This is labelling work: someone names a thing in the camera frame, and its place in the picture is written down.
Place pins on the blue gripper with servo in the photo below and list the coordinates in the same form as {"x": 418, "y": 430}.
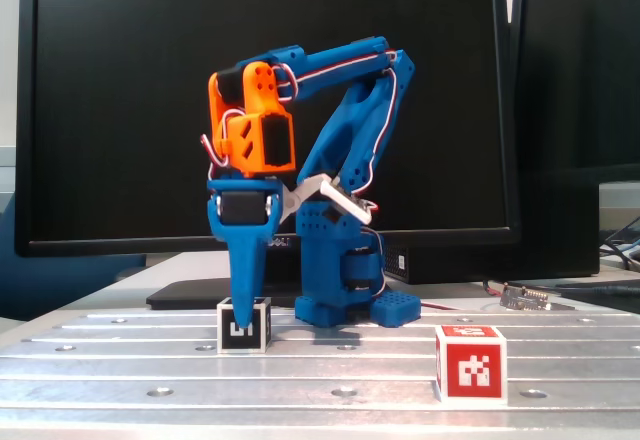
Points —
{"x": 243, "y": 230}

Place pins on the black cube with white marker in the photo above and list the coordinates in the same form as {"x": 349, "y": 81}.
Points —
{"x": 227, "y": 330}

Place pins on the blue and orange robot arm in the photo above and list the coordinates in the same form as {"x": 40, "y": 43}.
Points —
{"x": 340, "y": 135}

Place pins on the red cube with white marker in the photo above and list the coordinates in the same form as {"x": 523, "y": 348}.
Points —
{"x": 472, "y": 365}

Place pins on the slotted aluminium plate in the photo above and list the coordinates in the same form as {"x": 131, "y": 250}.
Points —
{"x": 250, "y": 375}

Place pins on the black Dell monitor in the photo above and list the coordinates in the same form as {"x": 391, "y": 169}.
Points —
{"x": 125, "y": 110}

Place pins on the small controller circuit board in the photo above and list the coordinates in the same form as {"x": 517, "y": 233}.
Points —
{"x": 525, "y": 300}

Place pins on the black monitor without logo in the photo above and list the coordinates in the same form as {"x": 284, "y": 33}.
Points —
{"x": 575, "y": 60}

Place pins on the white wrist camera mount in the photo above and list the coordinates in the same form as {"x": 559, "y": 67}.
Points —
{"x": 345, "y": 202}

